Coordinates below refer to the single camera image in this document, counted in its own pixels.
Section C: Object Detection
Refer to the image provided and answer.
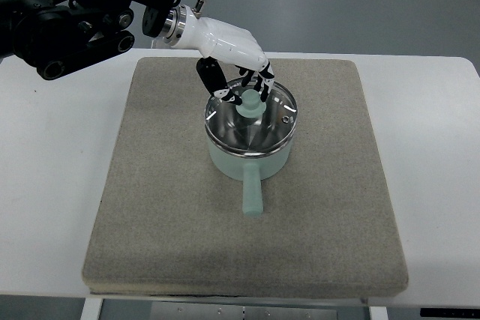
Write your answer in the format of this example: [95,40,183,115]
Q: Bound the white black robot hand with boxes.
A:
[162,5,275,106]

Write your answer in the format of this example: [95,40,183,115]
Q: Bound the glass lid green knob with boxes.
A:
[205,80,298,157]

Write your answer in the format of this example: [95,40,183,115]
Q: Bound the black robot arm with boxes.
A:
[1,0,179,80]

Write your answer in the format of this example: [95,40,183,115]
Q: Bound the mint green saucepan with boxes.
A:
[207,139,293,217]

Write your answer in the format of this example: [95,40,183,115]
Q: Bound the grey fabric mat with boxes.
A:
[82,57,409,299]

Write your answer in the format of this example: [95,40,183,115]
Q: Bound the black control panel strip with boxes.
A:
[420,308,480,319]

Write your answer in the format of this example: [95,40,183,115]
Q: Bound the metal table frame bar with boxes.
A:
[149,302,338,320]

